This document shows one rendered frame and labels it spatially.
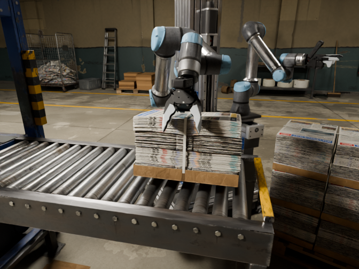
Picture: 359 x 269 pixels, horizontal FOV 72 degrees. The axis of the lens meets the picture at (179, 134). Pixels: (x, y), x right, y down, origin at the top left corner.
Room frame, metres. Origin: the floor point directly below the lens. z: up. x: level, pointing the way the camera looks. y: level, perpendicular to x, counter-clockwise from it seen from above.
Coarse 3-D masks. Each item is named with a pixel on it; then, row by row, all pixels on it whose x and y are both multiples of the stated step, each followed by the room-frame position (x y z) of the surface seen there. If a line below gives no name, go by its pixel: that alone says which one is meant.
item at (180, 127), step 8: (192, 120) 0.80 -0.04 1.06; (176, 128) 0.81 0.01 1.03; (192, 128) 0.80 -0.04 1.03; (176, 136) 0.80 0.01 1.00; (192, 136) 0.79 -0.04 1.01; (176, 144) 0.80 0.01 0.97; (192, 144) 0.79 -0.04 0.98; (176, 152) 0.80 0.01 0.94; (192, 152) 0.79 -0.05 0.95; (176, 160) 0.80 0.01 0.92; (192, 160) 0.78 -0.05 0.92; (176, 168) 0.79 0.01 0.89
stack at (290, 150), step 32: (288, 128) 1.44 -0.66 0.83; (320, 128) 1.43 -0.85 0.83; (352, 128) 1.44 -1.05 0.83; (288, 160) 1.29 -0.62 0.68; (320, 160) 1.20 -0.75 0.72; (352, 160) 1.14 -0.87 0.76; (288, 192) 1.28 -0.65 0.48; (320, 192) 1.19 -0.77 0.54; (352, 192) 1.11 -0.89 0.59; (288, 224) 1.27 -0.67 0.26; (320, 224) 1.18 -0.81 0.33; (288, 256) 1.25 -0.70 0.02; (320, 256) 1.15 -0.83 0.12; (352, 256) 1.07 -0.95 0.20
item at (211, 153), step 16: (208, 112) 1.06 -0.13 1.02; (208, 128) 0.79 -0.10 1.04; (224, 128) 0.77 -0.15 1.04; (240, 128) 0.76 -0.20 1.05; (208, 144) 0.78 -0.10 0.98; (224, 144) 0.76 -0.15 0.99; (240, 144) 0.75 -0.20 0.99; (208, 160) 0.77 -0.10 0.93; (224, 160) 0.76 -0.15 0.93; (240, 160) 0.78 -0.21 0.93
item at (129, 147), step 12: (60, 144) 1.27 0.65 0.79; (72, 144) 1.25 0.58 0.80; (84, 144) 1.24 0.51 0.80; (96, 144) 1.24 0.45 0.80; (108, 144) 1.24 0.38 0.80; (120, 144) 1.24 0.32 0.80; (240, 156) 1.08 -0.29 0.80; (252, 156) 1.08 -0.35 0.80; (252, 168) 1.06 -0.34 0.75; (252, 180) 1.06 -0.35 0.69
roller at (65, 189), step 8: (104, 152) 1.14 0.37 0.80; (112, 152) 1.17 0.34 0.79; (96, 160) 1.04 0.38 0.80; (104, 160) 1.08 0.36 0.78; (88, 168) 0.97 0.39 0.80; (96, 168) 1.00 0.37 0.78; (80, 176) 0.90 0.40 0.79; (88, 176) 0.94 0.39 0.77; (64, 184) 0.83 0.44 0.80; (72, 184) 0.84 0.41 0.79; (56, 192) 0.77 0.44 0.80; (64, 192) 0.79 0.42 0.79
